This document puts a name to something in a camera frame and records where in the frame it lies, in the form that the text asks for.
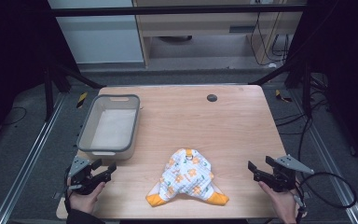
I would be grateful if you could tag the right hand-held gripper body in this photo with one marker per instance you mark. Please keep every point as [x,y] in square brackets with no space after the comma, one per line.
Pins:
[282,177]

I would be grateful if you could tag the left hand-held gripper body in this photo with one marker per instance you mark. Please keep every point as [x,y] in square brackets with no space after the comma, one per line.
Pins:
[81,179]

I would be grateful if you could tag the white basket grey rim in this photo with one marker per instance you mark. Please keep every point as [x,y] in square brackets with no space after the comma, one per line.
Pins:
[110,126]

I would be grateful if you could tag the floral baby pants orange cuffs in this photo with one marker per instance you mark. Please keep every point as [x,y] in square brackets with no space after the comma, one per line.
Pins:
[186,178]

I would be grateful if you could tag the person's left hand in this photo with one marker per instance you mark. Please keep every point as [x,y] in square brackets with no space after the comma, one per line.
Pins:
[85,200]

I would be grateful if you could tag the person's right hand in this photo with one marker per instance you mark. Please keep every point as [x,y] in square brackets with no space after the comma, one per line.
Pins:
[281,203]

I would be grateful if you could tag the yellow black tape piece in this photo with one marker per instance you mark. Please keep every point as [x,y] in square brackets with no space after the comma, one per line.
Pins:
[281,95]
[81,99]

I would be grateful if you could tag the black metal stand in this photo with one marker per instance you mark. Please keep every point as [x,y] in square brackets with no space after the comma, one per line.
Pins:
[48,93]
[306,90]

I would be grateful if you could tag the white cabinet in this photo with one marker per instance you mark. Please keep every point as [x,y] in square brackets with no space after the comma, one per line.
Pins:
[99,37]

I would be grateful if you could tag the black curtain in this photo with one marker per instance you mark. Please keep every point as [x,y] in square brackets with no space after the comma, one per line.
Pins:
[15,46]
[341,56]

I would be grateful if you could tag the wooden desk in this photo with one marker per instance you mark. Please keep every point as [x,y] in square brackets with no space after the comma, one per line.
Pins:
[199,26]

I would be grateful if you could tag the black horizontal bar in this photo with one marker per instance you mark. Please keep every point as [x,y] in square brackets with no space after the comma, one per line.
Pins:
[167,11]

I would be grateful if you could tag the aluminium floor rail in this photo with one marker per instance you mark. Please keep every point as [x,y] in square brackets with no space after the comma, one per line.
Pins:
[28,158]
[329,158]

